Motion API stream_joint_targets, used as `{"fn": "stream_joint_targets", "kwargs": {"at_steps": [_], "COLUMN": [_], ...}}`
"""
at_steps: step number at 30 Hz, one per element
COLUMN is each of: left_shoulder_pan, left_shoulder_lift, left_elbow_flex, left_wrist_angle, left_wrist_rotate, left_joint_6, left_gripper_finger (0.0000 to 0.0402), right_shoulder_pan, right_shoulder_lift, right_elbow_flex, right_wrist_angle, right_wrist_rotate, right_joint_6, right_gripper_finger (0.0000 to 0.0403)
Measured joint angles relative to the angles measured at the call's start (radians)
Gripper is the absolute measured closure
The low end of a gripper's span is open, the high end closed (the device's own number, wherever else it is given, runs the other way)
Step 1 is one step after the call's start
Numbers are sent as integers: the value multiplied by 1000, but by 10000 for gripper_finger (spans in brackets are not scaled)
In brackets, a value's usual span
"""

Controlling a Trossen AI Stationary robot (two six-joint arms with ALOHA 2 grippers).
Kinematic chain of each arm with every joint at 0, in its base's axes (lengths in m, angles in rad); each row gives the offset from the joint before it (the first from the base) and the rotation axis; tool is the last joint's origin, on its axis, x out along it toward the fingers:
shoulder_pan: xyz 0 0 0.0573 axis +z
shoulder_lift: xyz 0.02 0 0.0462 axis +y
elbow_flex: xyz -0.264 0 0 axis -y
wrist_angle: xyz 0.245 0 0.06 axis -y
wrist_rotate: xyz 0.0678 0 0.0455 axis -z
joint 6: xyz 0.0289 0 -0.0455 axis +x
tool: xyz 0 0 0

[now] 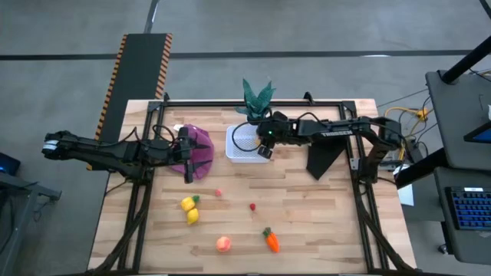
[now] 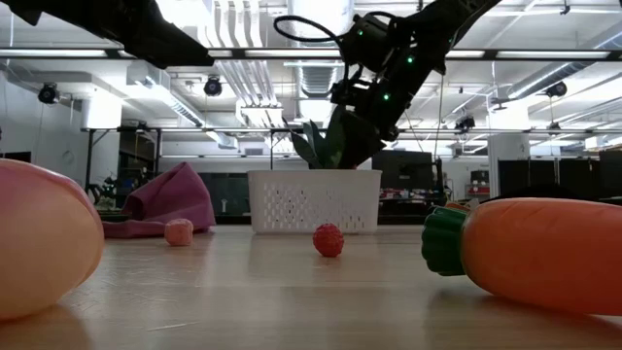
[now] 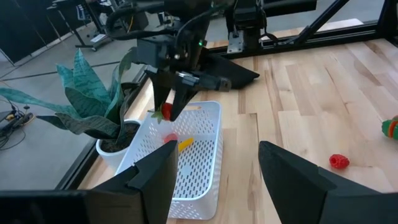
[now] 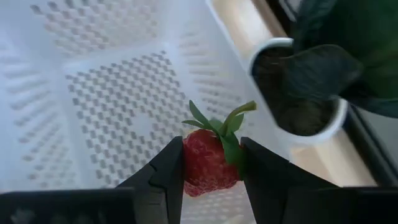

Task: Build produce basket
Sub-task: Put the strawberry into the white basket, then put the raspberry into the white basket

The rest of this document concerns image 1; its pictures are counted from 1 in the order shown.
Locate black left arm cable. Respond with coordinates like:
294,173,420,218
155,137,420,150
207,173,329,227
132,123,178,149

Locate laptop with blue screen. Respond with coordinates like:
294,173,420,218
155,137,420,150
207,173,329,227
463,121,491,145

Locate yellow cable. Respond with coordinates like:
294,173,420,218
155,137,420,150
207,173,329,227
384,106,430,161

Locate white paper sheet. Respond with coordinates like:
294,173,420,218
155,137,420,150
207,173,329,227
397,164,415,207

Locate purple cloth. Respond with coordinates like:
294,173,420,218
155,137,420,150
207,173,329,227
168,124,215,181

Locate white perforated plastic basket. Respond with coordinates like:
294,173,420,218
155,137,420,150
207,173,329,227
225,124,272,164

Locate grey metal cart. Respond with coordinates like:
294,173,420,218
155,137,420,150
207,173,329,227
0,172,62,276

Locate black hazard-striped floor mat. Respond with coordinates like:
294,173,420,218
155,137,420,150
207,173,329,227
91,33,173,154

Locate dark device with blue light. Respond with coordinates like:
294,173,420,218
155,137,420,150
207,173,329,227
0,152,22,177

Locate green artificial snake plant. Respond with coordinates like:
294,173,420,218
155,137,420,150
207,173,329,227
234,77,276,120

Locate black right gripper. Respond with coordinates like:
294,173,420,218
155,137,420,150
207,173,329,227
255,110,297,159

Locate orange toy carrot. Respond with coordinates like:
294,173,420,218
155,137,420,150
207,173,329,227
262,226,280,254

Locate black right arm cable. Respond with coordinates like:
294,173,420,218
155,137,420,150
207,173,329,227
231,121,265,153

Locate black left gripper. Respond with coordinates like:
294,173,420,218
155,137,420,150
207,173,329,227
165,126,213,185

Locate orange pink toy peach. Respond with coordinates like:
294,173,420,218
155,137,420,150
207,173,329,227
216,235,232,253

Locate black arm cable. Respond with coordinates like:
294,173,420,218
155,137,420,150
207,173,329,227
132,123,178,149
231,121,265,153

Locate black stand pole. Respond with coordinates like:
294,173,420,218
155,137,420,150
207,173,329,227
394,147,438,189
440,36,491,84

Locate backlit computer keyboard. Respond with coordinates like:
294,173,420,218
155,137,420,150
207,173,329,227
444,186,491,231

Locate black cloth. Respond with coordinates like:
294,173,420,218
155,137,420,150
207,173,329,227
305,136,348,181

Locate black aluminium table frame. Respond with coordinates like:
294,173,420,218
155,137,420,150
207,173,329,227
90,91,419,274

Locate grey desk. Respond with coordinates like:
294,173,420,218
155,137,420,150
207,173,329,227
433,166,491,266
424,70,491,172

